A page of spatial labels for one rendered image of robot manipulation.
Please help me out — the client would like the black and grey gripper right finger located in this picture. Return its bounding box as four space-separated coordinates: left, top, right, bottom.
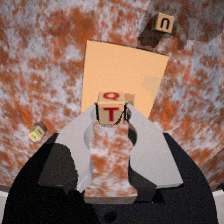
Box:
124 102 219 224

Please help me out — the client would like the tan flat mat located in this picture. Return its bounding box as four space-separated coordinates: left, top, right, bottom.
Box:
81 40 169 118

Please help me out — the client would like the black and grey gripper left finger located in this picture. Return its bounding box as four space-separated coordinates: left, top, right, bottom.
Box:
1 102 99 224

